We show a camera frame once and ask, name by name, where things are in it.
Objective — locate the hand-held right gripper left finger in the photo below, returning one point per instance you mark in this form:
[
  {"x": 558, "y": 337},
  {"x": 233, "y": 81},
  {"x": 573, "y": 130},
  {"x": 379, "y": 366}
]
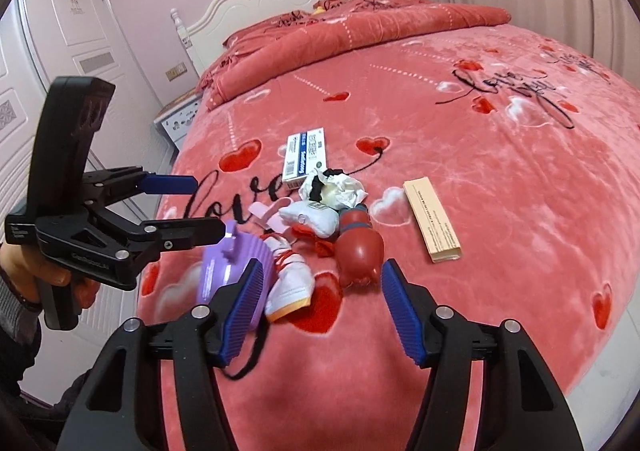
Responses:
[{"x": 245, "y": 311}]

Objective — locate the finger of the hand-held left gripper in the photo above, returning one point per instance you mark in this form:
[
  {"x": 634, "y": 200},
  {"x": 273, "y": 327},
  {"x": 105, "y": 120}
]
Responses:
[
  {"x": 170, "y": 184},
  {"x": 190, "y": 233}
]

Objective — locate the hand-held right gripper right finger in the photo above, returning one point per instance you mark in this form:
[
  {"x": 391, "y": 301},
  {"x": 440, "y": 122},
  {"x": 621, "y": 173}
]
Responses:
[{"x": 400, "y": 311}]

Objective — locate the purple pleated cup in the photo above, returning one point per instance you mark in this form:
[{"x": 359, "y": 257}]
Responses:
[{"x": 220, "y": 271}]

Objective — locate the small white shoe red laces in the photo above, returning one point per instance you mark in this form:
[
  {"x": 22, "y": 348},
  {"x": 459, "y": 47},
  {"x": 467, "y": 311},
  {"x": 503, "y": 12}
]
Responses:
[{"x": 292, "y": 288}]

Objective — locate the pink hair clip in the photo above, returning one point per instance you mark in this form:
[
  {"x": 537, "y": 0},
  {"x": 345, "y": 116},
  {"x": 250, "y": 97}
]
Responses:
[{"x": 260, "y": 213}]

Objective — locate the red toy boxing glove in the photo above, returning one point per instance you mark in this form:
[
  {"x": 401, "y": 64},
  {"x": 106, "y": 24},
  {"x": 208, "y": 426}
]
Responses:
[{"x": 357, "y": 251}]

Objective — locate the long tan carton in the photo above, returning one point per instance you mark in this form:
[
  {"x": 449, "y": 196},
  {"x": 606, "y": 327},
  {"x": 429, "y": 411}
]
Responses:
[{"x": 432, "y": 221}]

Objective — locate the red cloth scrap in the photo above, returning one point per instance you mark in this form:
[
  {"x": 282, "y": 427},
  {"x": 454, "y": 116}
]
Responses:
[{"x": 325, "y": 248}]

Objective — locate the white cloth pouch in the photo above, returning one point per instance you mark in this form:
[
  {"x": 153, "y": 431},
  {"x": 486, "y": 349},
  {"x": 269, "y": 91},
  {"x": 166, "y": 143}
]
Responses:
[{"x": 310, "y": 221}]

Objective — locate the white tissue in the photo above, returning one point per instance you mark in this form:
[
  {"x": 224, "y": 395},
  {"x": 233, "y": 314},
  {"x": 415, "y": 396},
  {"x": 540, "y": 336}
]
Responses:
[{"x": 345, "y": 191}]

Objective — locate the blue and white carton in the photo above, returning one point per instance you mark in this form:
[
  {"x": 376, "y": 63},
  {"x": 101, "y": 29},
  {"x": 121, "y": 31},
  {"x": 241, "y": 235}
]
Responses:
[{"x": 302, "y": 156}]

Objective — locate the person's left forearm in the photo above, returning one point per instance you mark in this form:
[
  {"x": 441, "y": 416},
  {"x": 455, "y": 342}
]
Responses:
[{"x": 15, "y": 336}]

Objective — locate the person's left hand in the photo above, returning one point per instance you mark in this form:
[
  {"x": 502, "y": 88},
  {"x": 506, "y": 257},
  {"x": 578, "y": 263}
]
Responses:
[{"x": 17, "y": 266}]

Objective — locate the white nightstand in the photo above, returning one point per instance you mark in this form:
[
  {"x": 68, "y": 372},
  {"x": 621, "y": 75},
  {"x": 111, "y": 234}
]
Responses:
[{"x": 175, "y": 123}]

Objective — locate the white wardrobe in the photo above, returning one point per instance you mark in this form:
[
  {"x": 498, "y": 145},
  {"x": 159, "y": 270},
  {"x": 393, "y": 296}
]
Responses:
[{"x": 75, "y": 31}]

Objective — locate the pink heart printed bedspread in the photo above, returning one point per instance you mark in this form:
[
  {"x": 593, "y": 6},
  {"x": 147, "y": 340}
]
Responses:
[{"x": 475, "y": 156}]

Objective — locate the red printed pillow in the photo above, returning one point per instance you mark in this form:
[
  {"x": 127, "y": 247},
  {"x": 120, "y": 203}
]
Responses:
[
  {"x": 295, "y": 18},
  {"x": 360, "y": 3}
]

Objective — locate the folded red quilt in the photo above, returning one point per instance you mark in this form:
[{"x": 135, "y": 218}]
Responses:
[{"x": 350, "y": 31}]

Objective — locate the gold wall socket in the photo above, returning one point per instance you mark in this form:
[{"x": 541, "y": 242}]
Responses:
[{"x": 176, "y": 71}]

